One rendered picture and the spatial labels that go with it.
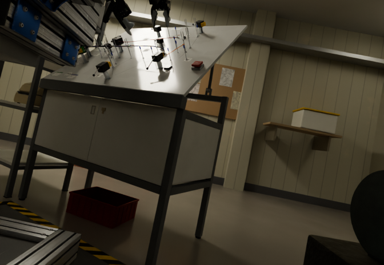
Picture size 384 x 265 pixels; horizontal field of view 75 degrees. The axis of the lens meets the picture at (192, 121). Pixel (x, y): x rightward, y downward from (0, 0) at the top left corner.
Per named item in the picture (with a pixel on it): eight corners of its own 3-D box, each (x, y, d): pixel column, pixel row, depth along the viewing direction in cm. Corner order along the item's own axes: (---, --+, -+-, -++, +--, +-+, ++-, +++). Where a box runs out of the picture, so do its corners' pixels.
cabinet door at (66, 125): (86, 161, 150) (100, 97, 152) (34, 143, 176) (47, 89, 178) (88, 161, 152) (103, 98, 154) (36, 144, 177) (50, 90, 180)
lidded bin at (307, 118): (322, 135, 392) (324, 116, 394) (338, 135, 348) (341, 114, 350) (288, 128, 394) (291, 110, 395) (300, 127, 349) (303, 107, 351)
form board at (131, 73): (43, 80, 179) (42, 77, 178) (131, 30, 247) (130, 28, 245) (184, 97, 124) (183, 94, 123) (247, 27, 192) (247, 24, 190)
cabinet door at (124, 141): (159, 185, 124) (176, 108, 126) (86, 161, 149) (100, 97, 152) (162, 185, 126) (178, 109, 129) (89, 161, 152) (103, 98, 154)
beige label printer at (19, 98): (29, 105, 184) (35, 79, 185) (12, 101, 193) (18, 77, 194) (64, 112, 212) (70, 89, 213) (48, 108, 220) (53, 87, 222)
